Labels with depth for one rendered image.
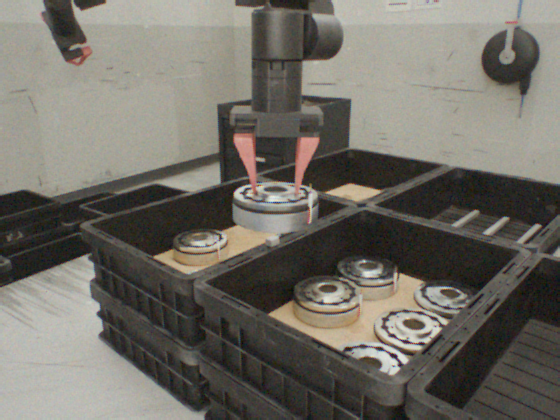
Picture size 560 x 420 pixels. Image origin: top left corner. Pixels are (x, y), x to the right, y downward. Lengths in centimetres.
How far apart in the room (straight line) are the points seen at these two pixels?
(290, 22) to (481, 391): 47
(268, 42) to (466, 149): 362
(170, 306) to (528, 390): 47
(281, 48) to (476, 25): 353
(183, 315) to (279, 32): 38
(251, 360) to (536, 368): 36
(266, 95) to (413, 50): 366
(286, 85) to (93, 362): 60
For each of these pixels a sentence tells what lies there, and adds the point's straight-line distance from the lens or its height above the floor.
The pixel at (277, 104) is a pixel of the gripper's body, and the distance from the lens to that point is 54.
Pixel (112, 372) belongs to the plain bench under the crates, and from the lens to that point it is 89.
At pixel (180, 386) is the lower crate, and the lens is 78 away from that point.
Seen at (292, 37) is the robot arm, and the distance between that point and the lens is 54.
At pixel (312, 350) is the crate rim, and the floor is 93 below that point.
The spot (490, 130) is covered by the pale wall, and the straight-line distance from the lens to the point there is 403.
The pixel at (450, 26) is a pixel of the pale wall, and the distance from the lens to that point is 408.
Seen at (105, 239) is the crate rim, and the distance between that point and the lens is 79.
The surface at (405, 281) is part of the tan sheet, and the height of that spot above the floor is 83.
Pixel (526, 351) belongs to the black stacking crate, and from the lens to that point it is 75.
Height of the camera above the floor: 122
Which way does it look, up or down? 20 degrees down
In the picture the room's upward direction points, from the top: straight up
